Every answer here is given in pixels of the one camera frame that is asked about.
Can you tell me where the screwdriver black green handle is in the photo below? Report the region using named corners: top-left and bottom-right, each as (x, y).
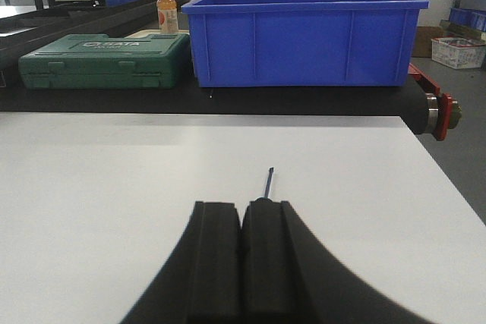
top-left (255, 167), bottom-right (274, 203)

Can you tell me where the orange juice bottle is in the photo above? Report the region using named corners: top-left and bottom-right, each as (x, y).
top-left (156, 0), bottom-right (178, 34)

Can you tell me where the beige plastic tray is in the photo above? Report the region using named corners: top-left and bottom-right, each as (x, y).
top-left (126, 30), bottom-right (190, 38)

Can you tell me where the brown cardboard box floor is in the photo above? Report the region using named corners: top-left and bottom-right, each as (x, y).
top-left (412, 27), bottom-right (445, 58)

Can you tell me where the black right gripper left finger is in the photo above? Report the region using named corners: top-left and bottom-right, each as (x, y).
top-left (122, 201), bottom-right (241, 323)

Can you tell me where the metal storage shelf rack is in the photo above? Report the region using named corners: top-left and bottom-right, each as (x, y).
top-left (440, 0), bottom-right (485, 41)

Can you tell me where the red conveyor end bracket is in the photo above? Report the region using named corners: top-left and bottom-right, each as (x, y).
top-left (408, 64), bottom-right (462, 141)

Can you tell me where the green SATA tool case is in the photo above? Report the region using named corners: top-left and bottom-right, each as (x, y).
top-left (18, 33), bottom-right (191, 90)

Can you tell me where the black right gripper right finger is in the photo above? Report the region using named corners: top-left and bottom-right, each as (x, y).
top-left (242, 198), bottom-right (427, 323)

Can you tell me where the large blue plastic bin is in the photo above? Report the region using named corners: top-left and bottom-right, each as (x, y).
top-left (182, 0), bottom-right (429, 88)

